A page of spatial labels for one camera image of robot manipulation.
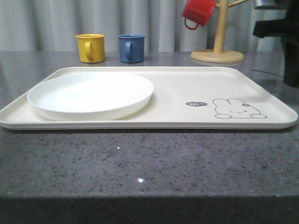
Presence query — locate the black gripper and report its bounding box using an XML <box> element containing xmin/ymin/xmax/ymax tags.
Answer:
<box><xmin>253</xmin><ymin>0</ymin><xmax>299</xmax><ymax>87</ymax></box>

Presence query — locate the white round plate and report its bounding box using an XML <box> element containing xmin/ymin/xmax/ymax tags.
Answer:
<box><xmin>27</xmin><ymin>72</ymin><xmax>154</xmax><ymax>121</ymax></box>

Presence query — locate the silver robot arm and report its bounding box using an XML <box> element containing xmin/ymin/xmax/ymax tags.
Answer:
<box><xmin>253</xmin><ymin>0</ymin><xmax>299</xmax><ymax>87</ymax></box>

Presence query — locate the wooden mug tree stand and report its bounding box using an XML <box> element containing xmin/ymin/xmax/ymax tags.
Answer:
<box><xmin>190</xmin><ymin>0</ymin><xmax>247</xmax><ymax>63</ymax></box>

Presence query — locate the red mug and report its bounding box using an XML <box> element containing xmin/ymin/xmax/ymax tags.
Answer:
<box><xmin>182</xmin><ymin>0</ymin><xmax>216</xmax><ymax>30</ymax></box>

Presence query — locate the cream rabbit serving tray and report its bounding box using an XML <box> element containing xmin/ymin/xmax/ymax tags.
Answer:
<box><xmin>0</xmin><ymin>66</ymin><xmax>298</xmax><ymax>130</ymax></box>

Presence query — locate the blue mug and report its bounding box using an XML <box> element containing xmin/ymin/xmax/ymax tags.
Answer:
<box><xmin>118</xmin><ymin>34</ymin><xmax>145</xmax><ymax>63</ymax></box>

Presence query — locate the yellow mug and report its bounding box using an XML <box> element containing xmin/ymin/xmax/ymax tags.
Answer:
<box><xmin>75</xmin><ymin>34</ymin><xmax>106</xmax><ymax>63</ymax></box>

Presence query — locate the grey curtain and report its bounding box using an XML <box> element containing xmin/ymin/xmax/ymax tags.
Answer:
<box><xmin>0</xmin><ymin>0</ymin><xmax>288</xmax><ymax>52</ymax></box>

